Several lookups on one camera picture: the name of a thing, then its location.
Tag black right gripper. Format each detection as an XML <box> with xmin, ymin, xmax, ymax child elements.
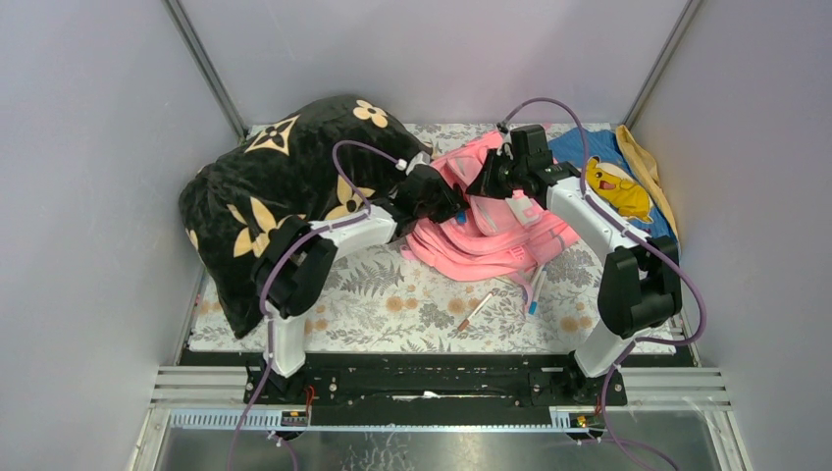
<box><xmin>466</xmin><ymin>149</ymin><xmax>526</xmax><ymax>201</ymax></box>

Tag pink student backpack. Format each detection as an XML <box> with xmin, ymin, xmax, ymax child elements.
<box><xmin>401</xmin><ymin>130</ymin><xmax>581</xmax><ymax>284</ymax></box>

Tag black pillow with beige flowers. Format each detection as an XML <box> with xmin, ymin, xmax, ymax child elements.
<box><xmin>178</xmin><ymin>94</ymin><xmax>434</xmax><ymax>339</ymax></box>

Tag white marker with blue cap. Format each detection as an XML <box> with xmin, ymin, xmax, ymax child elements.
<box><xmin>528</xmin><ymin>266</ymin><xmax>546</xmax><ymax>315</ymax></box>

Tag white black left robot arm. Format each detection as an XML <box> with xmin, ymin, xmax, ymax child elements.
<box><xmin>251</xmin><ymin>164</ymin><xmax>469</xmax><ymax>403</ymax></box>

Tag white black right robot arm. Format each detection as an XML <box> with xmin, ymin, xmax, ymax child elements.
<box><xmin>466</xmin><ymin>123</ymin><xmax>682</xmax><ymax>404</ymax></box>

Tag blue Pokemon t-shirt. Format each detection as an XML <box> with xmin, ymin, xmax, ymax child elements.
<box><xmin>584</xmin><ymin>130</ymin><xmax>677</xmax><ymax>238</ymax></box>

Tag white marker with lilac cap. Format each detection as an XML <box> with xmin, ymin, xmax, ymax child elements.
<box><xmin>523</xmin><ymin>265</ymin><xmax>544</xmax><ymax>304</ymax></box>

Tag floral table mat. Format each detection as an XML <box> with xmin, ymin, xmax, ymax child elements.
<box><xmin>188</xmin><ymin>122</ymin><xmax>677</xmax><ymax>356</ymax></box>

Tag white marker with brown cap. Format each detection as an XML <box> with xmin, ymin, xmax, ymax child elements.
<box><xmin>456</xmin><ymin>288</ymin><xmax>498</xmax><ymax>332</ymax></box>

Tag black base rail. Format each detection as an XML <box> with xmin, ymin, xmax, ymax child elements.
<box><xmin>152</xmin><ymin>353</ymin><xmax>720</xmax><ymax>428</ymax></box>

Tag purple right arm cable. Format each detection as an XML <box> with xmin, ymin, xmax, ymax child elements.
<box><xmin>496</xmin><ymin>97</ymin><xmax>708</xmax><ymax>471</ymax></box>

